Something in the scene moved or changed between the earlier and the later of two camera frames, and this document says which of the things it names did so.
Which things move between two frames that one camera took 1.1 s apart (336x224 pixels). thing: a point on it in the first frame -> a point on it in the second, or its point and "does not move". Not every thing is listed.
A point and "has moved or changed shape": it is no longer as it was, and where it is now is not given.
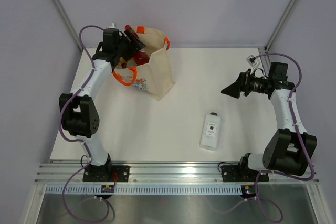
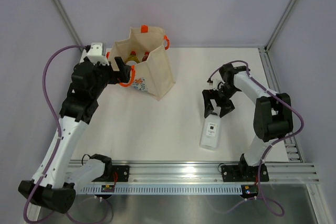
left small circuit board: [107, 188] does not move
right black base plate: [237, 173] does not move
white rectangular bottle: [210, 132] does not move
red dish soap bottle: [140, 57] has moved or changed shape
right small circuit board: [248, 191] does not move
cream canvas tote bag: [156, 76] does not move
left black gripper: [131, 45] -> [123, 76]
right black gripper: [241, 84] -> [226, 107]
